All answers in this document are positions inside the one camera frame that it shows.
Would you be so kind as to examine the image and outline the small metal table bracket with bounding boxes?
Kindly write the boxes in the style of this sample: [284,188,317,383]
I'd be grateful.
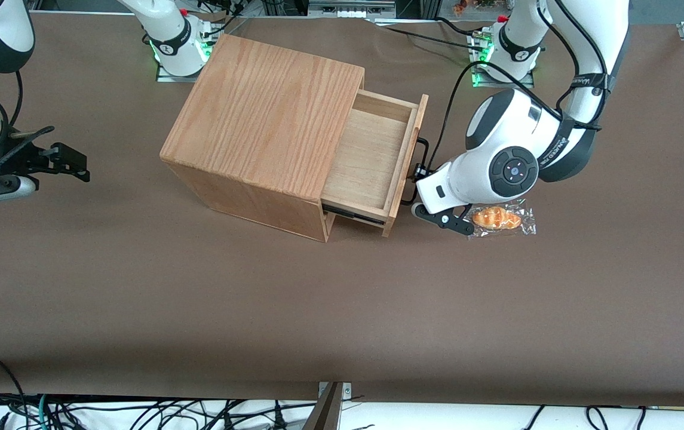
[318,382,352,400]

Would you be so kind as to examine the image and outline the black metal drawer handle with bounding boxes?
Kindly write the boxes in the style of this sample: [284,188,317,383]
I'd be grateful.
[413,137,433,170]

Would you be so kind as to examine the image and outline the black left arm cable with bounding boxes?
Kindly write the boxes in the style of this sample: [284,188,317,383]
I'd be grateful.
[425,0,610,175]

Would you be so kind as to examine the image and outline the wooden drawer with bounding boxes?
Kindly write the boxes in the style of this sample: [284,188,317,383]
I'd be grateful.
[320,89,430,238]

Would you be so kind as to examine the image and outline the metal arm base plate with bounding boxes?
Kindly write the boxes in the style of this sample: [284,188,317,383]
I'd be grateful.
[156,63,206,83]
[471,70,535,89]

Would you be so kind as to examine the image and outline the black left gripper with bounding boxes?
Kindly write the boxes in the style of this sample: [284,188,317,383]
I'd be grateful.
[413,163,473,217]

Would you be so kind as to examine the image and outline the wooden drawer cabinet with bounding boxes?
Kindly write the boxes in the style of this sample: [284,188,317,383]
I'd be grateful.
[160,34,366,243]

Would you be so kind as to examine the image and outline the brown table cover sheet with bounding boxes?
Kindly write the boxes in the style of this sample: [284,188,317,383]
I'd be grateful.
[0,12,684,408]

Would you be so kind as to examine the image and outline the bread roll in clear wrapper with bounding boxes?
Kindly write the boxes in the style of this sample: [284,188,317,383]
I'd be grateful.
[467,200,538,241]

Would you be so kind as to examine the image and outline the grey background device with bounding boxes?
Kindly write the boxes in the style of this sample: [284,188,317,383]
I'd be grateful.
[308,0,397,18]

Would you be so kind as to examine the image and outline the black cable on table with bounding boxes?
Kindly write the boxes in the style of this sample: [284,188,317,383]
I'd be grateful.
[375,17,483,52]

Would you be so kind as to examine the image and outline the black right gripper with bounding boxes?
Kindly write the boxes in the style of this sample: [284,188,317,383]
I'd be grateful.
[0,125,91,183]

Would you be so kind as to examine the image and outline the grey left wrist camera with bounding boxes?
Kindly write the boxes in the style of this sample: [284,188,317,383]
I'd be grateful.
[412,202,475,235]

